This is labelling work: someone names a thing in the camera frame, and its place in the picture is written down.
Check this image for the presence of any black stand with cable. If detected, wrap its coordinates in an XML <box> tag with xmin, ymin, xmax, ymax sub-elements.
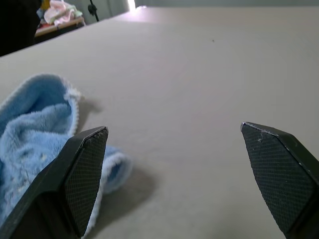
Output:
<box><xmin>87</xmin><ymin>0</ymin><xmax>101</xmax><ymax>23</ymax></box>

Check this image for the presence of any light blue cloth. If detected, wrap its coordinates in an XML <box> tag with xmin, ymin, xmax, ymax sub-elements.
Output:
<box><xmin>0</xmin><ymin>73</ymin><xmax>133</xmax><ymax>236</ymax></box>

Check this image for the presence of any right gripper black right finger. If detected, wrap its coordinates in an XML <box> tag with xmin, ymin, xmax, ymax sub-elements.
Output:
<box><xmin>240</xmin><ymin>121</ymin><xmax>319</xmax><ymax>239</ymax></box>

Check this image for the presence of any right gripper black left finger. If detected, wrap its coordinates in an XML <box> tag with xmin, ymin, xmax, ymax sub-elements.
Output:
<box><xmin>0</xmin><ymin>126</ymin><xmax>109</xmax><ymax>239</ymax></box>

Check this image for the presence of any wooden shelf board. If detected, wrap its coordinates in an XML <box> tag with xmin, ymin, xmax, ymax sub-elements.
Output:
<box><xmin>34</xmin><ymin>16</ymin><xmax>86</xmax><ymax>38</ymax></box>

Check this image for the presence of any pink and green cloth pile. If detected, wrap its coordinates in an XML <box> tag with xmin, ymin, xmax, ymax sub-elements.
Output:
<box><xmin>43</xmin><ymin>0</ymin><xmax>83</xmax><ymax>26</ymax></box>

